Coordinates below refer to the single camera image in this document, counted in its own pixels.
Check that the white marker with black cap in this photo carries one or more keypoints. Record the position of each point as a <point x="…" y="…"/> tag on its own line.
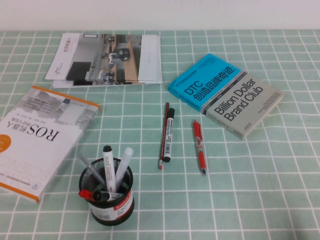
<point x="109" y="170"/>
<point x="105" y="196"/>
<point x="169" y="135"/>

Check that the red gel pen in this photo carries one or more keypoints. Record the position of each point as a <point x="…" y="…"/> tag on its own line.
<point x="200" y="150"/>

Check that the frosted white capped pen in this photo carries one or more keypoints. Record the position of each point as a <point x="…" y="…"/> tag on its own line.
<point x="124" y="162"/>

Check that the grey translucent pen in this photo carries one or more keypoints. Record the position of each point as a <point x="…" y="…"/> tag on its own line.
<point x="90" y="168"/>

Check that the black mesh pen holder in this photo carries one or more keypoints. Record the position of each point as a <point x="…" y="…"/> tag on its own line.
<point x="112" y="215"/>

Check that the red black pencil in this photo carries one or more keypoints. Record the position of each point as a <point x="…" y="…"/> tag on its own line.
<point x="163" y="135"/>

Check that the white brochure under photo brochure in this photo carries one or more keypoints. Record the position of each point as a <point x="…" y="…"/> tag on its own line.
<point x="100" y="86"/>

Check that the blue grey Billion Dollar book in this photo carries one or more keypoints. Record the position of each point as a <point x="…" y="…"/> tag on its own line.
<point x="237" y="100"/>

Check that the red marker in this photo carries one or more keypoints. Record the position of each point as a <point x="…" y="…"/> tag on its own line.
<point x="85" y="193"/>

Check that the white orange ROS book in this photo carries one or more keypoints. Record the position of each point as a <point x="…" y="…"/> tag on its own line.
<point x="37" y="150"/>

